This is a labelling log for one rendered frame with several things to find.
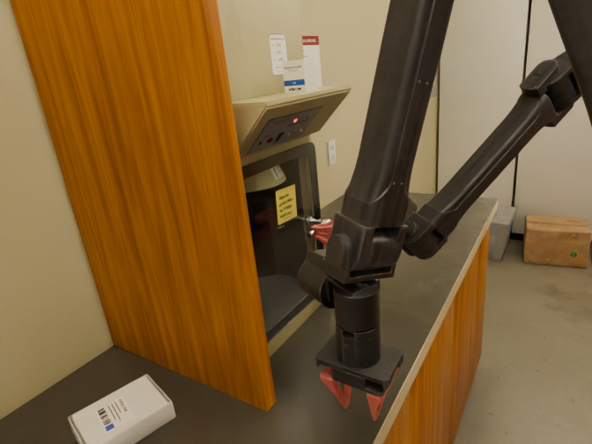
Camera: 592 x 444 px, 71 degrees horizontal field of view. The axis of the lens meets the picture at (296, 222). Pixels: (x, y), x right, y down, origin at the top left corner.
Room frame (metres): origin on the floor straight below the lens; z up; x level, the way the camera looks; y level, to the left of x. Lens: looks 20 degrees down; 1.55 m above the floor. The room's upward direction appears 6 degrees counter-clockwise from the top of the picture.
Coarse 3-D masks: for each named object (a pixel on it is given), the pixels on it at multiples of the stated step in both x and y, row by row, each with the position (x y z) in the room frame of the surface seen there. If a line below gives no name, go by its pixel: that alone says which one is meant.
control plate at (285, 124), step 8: (304, 112) 0.82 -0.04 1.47; (312, 112) 0.86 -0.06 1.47; (272, 120) 0.73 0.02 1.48; (280, 120) 0.76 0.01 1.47; (288, 120) 0.79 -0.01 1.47; (304, 120) 0.85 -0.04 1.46; (312, 120) 0.89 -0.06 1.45; (264, 128) 0.73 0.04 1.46; (272, 128) 0.76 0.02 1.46; (280, 128) 0.79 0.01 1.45; (288, 128) 0.82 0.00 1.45; (296, 128) 0.85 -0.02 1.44; (304, 128) 0.89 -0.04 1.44; (264, 136) 0.76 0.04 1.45; (272, 136) 0.79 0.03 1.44; (288, 136) 0.85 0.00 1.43; (296, 136) 0.89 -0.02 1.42; (256, 144) 0.76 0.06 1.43; (264, 144) 0.79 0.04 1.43; (272, 144) 0.82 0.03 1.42; (248, 152) 0.76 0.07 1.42
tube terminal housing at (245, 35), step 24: (240, 0) 0.84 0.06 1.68; (264, 0) 0.90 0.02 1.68; (288, 0) 0.97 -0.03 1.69; (240, 24) 0.84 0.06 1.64; (264, 24) 0.90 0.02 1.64; (288, 24) 0.97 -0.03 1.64; (240, 48) 0.83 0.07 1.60; (264, 48) 0.89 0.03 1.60; (288, 48) 0.96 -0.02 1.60; (240, 72) 0.82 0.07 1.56; (264, 72) 0.88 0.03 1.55; (240, 96) 0.81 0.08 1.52; (288, 144) 0.93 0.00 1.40; (312, 312) 0.95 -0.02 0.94; (288, 336) 0.86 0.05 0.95
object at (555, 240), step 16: (528, 224) 2.89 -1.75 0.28; (544, 224) 2.86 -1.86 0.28; (560, 224) 2.84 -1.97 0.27; (576, 224) 2.81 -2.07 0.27; (528, 240) 2.80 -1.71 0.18; (544, 240) 2.74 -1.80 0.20; (560, 240) 2.69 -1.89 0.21; (576, 240) 2.65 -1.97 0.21; (528, 256) 2.79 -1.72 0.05; (544, 256) 2.74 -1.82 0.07; (560, 256) 2.69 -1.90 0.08; (576, 256) 2.64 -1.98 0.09
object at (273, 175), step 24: (312, 144) 0.99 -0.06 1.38; (264, 168) 0.83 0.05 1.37; (288, 168) 0.90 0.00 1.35; (312, 168) 0.98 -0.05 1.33; (264, 192) 0.82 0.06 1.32; (312, 192) 0.97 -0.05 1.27; (264, 216) 0.81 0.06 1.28; (264, 240) 0.80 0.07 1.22; (288, 240) 0.87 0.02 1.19; (312, 240) 0.95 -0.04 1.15; (264, 264) 0.80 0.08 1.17; (288, 264) 0.86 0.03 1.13; (264, 288) 0.79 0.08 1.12; (288, 288) 0.86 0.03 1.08; (264, 312) 0.78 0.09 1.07; (288, 312) 0.85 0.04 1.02
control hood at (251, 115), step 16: (272, 96) 0.82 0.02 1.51; (288, 96) 0.76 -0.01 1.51; (304, 96) 0.78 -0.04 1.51; (320, 96) 0.83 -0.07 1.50; (336, 96) 0.90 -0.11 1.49; (240, 112) 0.71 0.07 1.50; (256, 112) 0.69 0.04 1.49; (272, 112) 0.71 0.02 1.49; (288, 112) 0.76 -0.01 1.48; (320, 112) 0.90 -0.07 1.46; (240, 128) 0.71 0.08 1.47; (256, 128) 0.71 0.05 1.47; (320, 128) 0.98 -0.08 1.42; (240, 144) 0.72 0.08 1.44
